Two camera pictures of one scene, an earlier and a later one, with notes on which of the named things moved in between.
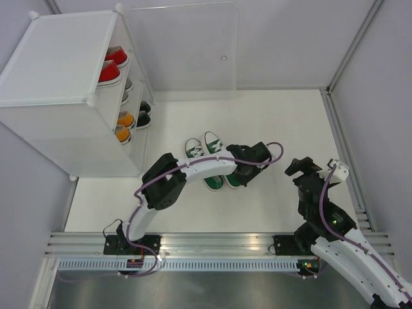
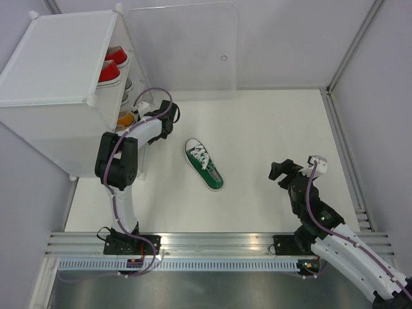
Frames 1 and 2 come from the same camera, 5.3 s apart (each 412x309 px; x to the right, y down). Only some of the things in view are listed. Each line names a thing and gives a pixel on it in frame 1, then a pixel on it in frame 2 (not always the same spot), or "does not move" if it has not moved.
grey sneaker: x=129 y=85 does not move
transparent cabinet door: x=188 y=53 does not move
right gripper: x=306 y=165 → x=286 y=167
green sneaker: x=194 y=149 does not move
